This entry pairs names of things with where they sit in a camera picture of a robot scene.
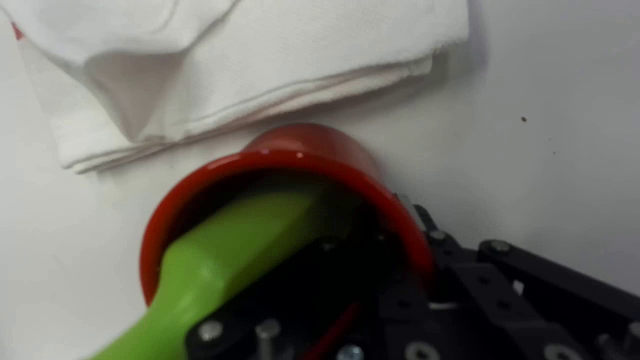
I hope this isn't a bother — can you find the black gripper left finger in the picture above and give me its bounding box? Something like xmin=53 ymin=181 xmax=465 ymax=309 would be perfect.
xmin=185 ymin=225 xmax=435 ymax=360

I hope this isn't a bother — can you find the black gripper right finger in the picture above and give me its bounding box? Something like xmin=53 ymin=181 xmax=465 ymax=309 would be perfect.
xmin=412 ymin=202 xmax=640 ymax=360

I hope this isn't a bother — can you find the green plastic utensil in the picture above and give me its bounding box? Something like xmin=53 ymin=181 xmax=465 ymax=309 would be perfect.
xmin=87 ymin=181 xmax=356 ymax=360

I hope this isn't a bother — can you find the red mug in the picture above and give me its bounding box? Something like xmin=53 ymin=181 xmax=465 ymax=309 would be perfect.
xmin=137 ymin=122 xmax=435 ymax=308

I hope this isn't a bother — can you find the white folded cloth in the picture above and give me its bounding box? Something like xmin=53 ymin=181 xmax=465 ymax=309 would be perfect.
xmin=0 ymin=0 xmax=472 ymax=176

